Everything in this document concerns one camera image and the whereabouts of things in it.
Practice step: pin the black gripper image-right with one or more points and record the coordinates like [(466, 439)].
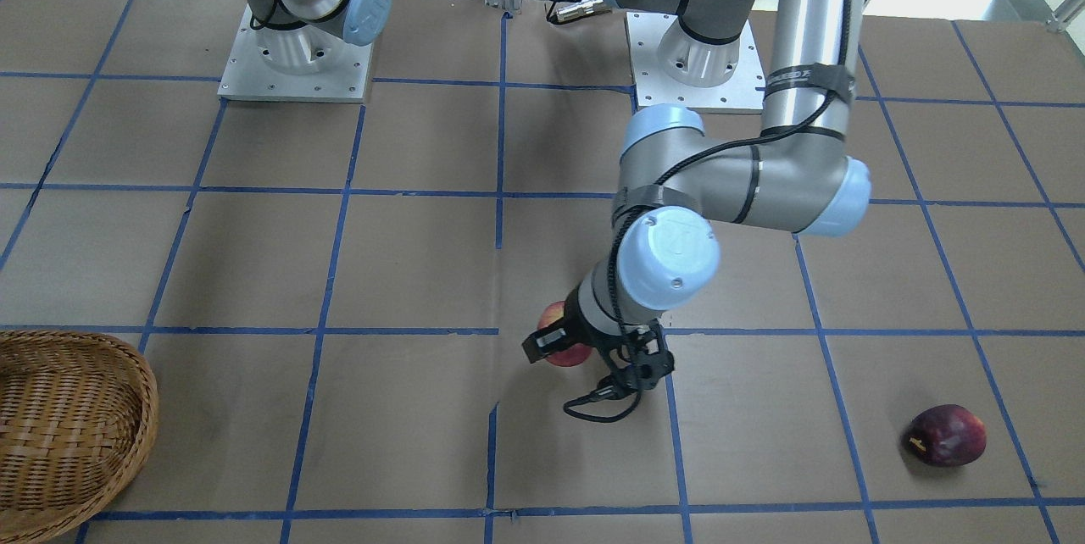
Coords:
[(577, 316)]

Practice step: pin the dark red apple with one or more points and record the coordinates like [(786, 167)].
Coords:
[(946, 436)]

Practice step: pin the silver cable connector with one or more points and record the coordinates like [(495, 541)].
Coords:
[(581, 9)]

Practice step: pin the silver robot arm image-right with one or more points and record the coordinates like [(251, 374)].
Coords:
[(675, 180)]

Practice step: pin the metal base plate image-left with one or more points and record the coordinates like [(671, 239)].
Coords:
[(243, 79)]

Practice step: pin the metal base plate image-right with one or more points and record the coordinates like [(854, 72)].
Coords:
[(670, 67)]

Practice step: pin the woven wicker basket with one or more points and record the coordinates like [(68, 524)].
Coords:
[(79, 419)]

